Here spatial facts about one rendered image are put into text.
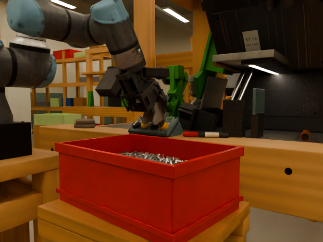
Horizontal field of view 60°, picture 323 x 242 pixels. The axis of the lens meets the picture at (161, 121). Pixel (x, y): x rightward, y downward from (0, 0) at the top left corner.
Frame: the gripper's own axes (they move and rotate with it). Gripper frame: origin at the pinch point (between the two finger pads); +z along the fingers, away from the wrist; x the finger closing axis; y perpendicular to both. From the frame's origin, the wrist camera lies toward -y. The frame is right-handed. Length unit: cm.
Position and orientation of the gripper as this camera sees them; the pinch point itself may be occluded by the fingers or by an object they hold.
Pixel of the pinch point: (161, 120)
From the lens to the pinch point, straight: 81.6
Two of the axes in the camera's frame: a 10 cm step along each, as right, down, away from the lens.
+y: -4.7, 6.2, -6.3
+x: 8.2, 0.4, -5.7
